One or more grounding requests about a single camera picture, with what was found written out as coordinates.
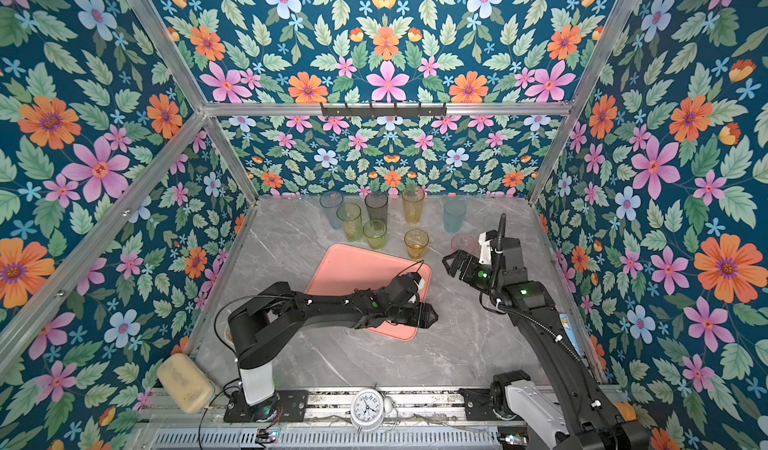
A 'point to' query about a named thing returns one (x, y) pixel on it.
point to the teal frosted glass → (454, 212)
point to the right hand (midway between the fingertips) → (455, 263)
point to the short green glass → (375, 231)
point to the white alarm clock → (367, 410)
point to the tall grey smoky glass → (377, 206)
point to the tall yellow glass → (413, 205)
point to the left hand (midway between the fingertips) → (436, 315)
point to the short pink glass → (465, 242)
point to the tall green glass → (350, 216)
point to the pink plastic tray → (344, 268)
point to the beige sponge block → (186, 384)
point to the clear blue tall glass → (331, 201)
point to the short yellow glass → (416, 240)
